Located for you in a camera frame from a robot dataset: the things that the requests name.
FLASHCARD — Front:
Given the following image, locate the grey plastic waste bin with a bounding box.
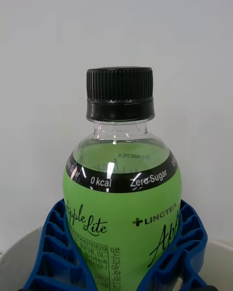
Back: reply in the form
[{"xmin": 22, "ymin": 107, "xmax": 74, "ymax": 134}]
[{"xmin": 0, "ymin": 226, "xmax": 233, "ymax": 291}]

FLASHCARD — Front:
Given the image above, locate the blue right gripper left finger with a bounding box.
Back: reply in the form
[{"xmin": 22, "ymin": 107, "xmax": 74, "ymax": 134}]
[{"xmin": 23, "ymin": 198, "xmax": 98, "ymax": 291}]

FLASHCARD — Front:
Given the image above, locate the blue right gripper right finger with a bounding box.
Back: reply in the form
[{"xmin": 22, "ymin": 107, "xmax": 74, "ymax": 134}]
[{"xmin": 143, "ymin": 198, "xmax": 209, "ymax": 291}]

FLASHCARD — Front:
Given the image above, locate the green label plastic bottle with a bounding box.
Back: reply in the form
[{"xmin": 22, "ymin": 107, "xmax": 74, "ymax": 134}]
[{"xmin": 62, "ymin": 66, "xmax": 183, "ymax": 291}]

